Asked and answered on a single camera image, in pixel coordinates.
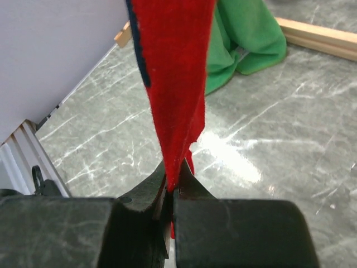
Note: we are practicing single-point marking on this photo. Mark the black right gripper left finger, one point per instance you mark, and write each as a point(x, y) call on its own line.
point(45, 229)

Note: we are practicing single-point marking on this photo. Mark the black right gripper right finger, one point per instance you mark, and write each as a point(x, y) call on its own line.
point(212, 232)

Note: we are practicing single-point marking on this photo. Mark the red fleece sock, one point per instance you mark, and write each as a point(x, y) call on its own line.
point(175, 91)

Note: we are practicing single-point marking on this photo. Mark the green fleece sock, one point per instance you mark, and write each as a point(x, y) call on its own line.
point(245, 38)

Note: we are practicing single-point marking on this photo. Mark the aluminium rail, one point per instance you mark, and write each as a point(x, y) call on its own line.
point(19, 154)

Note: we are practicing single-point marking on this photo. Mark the wooden clothes rack frame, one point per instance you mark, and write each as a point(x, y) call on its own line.
point(318, 36)

